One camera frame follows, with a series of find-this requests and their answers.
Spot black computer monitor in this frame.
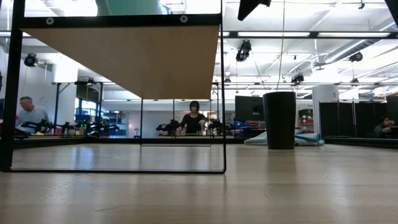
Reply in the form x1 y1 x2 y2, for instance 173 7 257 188
234 95 265 122

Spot black overhead frame bar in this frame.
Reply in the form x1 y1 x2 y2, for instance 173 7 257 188
0 30 398 40

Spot tall black tumbler cup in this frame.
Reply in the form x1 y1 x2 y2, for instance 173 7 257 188
262 91 297 150

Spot blue storage bins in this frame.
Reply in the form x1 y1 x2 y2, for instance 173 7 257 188
231 120 265 130

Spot black background stand frame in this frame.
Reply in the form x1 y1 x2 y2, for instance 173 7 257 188
51 81 105 126

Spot black hanging ceiling camera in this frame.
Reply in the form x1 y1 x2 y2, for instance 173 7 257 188
24 52 39 68
349 51 364 63
235 39 252 63
290 73 305 85

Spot black metal table frame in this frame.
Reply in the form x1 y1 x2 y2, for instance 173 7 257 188
0 136 398 149

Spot teal ceramic mug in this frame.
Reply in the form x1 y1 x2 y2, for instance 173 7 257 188
95 0 163 17

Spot black frame wooden shelf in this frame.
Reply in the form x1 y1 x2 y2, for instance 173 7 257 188
0 0 227 174

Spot person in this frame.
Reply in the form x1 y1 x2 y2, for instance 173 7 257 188
373 115 397 139
15 96 50 133
177 100 208 136

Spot light blue cleaning cloth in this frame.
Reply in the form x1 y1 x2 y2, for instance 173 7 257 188
244 129 326 147

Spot dark partition panels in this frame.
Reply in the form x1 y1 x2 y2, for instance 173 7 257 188
319 95 398 139

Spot thin hanging cable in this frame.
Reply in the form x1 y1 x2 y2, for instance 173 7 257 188
275 0 286 93

